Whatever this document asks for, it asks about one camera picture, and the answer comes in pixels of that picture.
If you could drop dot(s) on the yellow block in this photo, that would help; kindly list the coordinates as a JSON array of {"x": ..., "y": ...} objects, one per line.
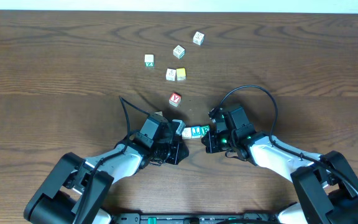
[{"x": 181, "y": 74}]

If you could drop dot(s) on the white letter Y block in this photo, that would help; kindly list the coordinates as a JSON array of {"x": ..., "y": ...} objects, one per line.
[{"x": 186, "y": 133}]

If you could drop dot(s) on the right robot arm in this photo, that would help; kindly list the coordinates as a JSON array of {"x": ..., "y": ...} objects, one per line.
[{"x": 326, "y": 185}]

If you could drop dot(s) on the white block teal side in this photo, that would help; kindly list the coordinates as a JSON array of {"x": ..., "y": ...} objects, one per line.
[{"x": 178, "y": 51}]

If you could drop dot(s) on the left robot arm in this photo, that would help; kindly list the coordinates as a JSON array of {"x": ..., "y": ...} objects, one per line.
[{"x": 75, "y": 189}]

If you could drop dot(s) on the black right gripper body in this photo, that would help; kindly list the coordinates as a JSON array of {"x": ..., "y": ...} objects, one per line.
[{"x": 225, "y": 140}]

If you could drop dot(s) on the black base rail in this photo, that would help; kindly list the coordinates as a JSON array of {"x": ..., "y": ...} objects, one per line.
[{"x": 197, "y": 218}]

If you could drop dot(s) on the red letter A block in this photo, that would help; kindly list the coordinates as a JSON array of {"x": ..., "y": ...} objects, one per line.
[{"x": 174, "y": 99}]

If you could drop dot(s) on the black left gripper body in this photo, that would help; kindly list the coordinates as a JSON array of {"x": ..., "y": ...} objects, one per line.
[{"x": 166, "y": 151}]

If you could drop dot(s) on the white picture block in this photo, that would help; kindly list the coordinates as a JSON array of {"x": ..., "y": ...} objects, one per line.
[{"x": 171, "y": 74}]

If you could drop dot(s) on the white block top right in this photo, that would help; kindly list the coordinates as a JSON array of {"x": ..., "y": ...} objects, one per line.
[{"x": 198, "y": 38}]

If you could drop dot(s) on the blue letter L block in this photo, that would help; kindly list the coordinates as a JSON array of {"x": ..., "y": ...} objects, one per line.
[{"x": 195, "y": 132}]

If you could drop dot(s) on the green letter F block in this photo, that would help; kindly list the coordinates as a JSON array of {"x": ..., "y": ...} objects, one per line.
[{"x": 204, "y": 130}]

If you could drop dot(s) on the white block green side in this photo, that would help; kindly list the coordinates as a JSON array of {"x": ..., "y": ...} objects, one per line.
[{"x": 149, "y": 60}]

